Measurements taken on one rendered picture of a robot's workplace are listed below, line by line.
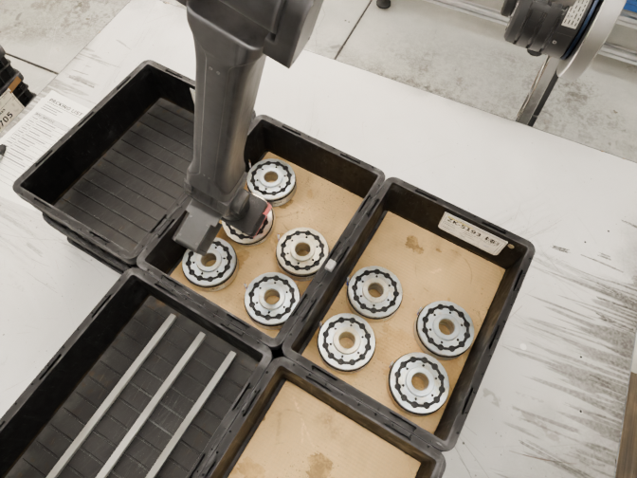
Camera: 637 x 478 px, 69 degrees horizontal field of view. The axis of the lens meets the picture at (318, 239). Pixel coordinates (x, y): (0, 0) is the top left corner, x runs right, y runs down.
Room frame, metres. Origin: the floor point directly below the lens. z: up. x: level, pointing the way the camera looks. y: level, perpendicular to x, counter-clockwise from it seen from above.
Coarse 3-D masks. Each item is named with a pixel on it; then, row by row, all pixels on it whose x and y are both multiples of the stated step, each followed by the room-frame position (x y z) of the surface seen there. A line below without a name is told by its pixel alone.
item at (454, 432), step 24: (384, 192) 0.48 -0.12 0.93; (528, 240) 0.39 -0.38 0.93; (528, 264) 0.34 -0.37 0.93; (312, 312) 0.24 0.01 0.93; (504, 312) 0.25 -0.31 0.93; (288, 336) 0.20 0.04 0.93; (480, 360) 0.17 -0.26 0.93; (336, 384) 0.12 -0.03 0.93; (480, 384) 0.13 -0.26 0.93; (384, 408) 0.09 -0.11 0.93; (456, 432) 0.06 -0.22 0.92
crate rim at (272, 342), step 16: (288, 128) 0.62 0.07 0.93; (320, 144) 0.58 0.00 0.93; (352, 160) 0.55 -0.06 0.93; (384, 176) 0.51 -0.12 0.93; (352, 224) 0.41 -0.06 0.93; (160, 240) 0.36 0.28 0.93; (144, 256) 0.33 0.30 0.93; (336, 256) 0.34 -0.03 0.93; (160, 272) 0.30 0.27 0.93; (320, 272) 0.31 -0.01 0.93; (176, 288) 0.27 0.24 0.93; (208, 304) 0.24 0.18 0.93; (304, 304) 0.25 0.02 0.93; (240, 320) 0.22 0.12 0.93; (288, 320) 0.22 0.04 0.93; (256, 336) 0.19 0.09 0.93
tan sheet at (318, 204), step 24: (312, 192) 0.54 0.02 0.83; (336, 192) 0.54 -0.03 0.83; (288, 216) 0.47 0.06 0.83; (312, 216) 0.48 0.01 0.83; (336, 216) 0.48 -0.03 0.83; (336, 240) 0.42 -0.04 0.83; (240, 264) 0.36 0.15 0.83; (264, 264) 0.36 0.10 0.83; (192, 288) 0.31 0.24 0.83; (240, 288) 0.31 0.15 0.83; (240, 312) 0.26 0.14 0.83
